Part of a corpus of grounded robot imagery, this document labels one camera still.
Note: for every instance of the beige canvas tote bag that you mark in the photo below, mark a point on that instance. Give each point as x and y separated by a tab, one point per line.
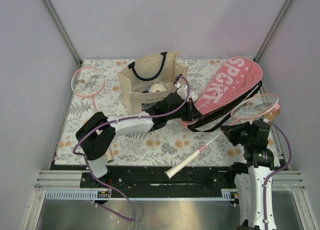
145	71

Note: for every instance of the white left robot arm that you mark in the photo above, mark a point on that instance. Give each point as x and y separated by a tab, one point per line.
153	118

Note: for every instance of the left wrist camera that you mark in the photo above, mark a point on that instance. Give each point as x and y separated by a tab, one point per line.
184	92

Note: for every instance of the white slotted cable duct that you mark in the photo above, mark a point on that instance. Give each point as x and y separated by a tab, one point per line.
78	194

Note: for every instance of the white tape roll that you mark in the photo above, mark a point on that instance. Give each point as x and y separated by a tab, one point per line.
157	87

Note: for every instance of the floral table mat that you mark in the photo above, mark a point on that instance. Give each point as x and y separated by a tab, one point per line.
165	147

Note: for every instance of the clear bottle pink cap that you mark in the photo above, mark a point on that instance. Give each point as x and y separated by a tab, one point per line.
270	116

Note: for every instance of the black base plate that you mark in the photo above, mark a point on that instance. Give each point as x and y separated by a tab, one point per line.
152	182

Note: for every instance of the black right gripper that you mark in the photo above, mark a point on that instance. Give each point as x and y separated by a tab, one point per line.
231	131

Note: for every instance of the pink racket cover bag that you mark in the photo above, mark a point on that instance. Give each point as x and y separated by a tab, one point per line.
238	79

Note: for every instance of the white shuttlecock tube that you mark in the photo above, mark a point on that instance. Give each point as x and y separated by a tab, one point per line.
194	96

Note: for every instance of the pink badminton racket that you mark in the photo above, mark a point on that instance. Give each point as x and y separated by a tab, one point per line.
252	108
86	84

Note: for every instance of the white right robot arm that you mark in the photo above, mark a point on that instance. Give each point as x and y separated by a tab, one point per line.
253	179

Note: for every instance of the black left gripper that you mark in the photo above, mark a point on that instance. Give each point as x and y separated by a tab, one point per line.
192	112

